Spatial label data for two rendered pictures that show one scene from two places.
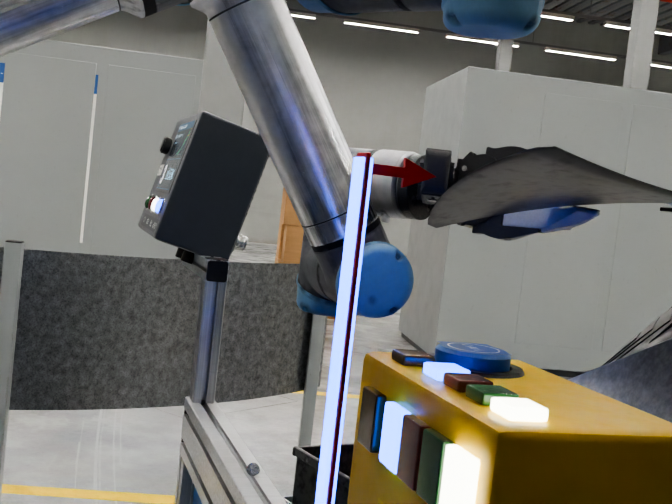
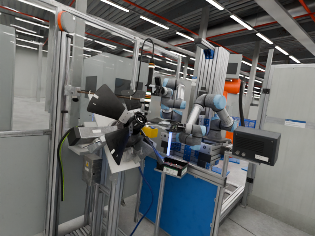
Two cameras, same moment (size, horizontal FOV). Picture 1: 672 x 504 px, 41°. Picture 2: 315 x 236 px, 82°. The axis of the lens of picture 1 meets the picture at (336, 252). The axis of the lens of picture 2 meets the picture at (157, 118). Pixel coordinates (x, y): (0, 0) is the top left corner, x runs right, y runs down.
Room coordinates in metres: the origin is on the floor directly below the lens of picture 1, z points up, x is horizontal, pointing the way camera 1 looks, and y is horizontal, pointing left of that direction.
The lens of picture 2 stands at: (2.08, -0.98, 1.38)
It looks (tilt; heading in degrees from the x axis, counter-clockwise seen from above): 6 degrees down; 150
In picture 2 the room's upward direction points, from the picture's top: 7 degrees clockwise
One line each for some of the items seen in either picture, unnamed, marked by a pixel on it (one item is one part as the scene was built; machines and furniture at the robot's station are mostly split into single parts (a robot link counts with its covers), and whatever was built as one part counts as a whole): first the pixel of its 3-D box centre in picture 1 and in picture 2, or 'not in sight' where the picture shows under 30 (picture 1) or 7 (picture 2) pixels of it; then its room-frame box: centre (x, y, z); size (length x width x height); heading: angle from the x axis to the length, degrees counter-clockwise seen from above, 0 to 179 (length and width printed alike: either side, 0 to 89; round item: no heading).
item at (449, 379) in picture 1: (467, 383); not in sight; (0.41, -0.07, 1.08); 0.02 x 0.02 x 0.01; 18
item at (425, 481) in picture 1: (434, 468); not in sight; (0.38, -0.05, 1.04); 0.02 x 0.01 x 0.03; 18
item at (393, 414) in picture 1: (394, 437); not in sight; (0.43, -0.04, 1.04); 0.02 x 0.01 x 0.03; 18
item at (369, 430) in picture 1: (371, 419); not in sight; (0.46, -0.03, 1.04); 0.02 x 0.01 x 0.03; 18
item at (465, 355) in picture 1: (472, 360); not in sight; (0.48, -0.08, 1.08); 0.04 x 0.04 x 0.02
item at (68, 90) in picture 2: not in sight; (71, 91); (0.44, -0.84, 1.36); 0.10 x 0.07 x 0.09; 53
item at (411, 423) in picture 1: (413, 452); not in sight; (0.40, -0.05, 1.04); 0.02 x 0.01 x 0.03; 18
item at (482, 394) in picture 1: (491, 395); not in sight; (0.39, -0.07, 1.08); 0.02 x 0.02 x 0.01; 18
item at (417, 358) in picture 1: (413, 357); not in sight; (0.46, -0.05, 1.08); 0.02 x 0.02 x 0.01; 18
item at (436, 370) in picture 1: (446, 371); not in sight; (0.43, -0.06, 1.08); 0.02 x 0.02 x 0.01; 18
